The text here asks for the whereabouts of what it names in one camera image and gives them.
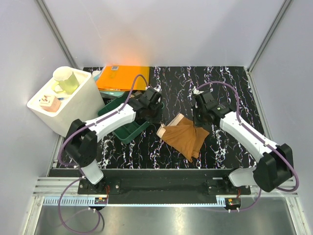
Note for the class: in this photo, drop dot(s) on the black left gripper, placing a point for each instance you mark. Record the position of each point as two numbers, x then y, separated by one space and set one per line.
158 118

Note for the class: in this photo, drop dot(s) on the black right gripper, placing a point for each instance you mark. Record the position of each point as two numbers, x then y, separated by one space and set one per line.
195 109

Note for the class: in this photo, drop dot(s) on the brown boxer briefs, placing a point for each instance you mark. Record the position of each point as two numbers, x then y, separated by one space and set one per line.
181 134

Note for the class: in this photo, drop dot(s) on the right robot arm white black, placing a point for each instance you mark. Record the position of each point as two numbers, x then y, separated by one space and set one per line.
273 161

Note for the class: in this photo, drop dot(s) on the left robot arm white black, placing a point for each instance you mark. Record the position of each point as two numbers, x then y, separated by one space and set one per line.
82 137

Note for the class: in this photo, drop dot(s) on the orange and teal folders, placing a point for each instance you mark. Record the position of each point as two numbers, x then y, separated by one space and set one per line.
113 81

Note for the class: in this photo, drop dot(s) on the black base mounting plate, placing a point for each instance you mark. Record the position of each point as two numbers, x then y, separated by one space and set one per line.
192 188

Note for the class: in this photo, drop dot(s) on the yellow green cup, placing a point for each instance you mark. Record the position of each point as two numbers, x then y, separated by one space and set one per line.
65 80

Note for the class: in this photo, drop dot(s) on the white storage bin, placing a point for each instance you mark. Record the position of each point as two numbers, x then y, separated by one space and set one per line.
83 104

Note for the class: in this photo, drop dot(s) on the pink box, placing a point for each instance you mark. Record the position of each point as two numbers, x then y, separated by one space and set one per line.
50 103

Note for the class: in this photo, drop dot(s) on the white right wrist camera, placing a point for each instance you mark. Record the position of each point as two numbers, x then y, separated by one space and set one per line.
196 92

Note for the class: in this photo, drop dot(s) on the aluminium front rail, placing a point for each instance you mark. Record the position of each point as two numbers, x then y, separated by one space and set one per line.
63 191

